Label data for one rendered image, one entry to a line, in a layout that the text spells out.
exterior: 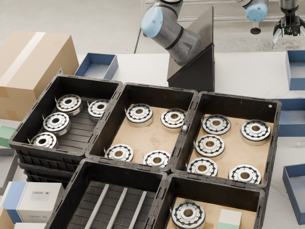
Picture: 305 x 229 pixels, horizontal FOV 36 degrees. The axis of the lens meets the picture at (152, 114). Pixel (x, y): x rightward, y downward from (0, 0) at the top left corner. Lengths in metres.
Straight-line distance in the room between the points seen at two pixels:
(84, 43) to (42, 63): 1.73
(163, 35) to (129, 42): 1.82
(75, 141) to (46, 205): 0.27
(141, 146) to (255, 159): 0.41
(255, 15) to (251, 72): 0.48
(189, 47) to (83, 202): 0.78
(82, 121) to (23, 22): 2.52
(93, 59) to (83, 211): 0.98
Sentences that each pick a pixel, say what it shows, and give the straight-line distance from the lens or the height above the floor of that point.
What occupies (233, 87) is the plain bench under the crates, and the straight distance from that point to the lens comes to 2.13.
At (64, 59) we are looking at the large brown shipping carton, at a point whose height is 0.84.
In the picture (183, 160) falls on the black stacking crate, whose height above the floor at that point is 0.88.
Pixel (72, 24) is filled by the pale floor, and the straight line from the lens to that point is 4.10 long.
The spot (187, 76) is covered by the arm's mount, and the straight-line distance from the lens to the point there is 2.02.
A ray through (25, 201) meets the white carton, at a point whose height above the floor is 0.79.
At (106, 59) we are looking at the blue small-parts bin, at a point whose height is 0.74.
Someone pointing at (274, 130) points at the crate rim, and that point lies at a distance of 1.62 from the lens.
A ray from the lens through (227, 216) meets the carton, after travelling 1.44.
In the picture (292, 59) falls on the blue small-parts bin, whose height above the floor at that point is 0.72.
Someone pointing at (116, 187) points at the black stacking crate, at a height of 0.83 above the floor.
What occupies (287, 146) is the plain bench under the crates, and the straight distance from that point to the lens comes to 1.89.
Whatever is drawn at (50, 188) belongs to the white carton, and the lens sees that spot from 1.73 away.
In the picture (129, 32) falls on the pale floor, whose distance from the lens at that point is 3.85.
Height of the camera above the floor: 2.08
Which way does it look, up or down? 43 degrees down
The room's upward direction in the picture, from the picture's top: 9 degrees counter-clockwise
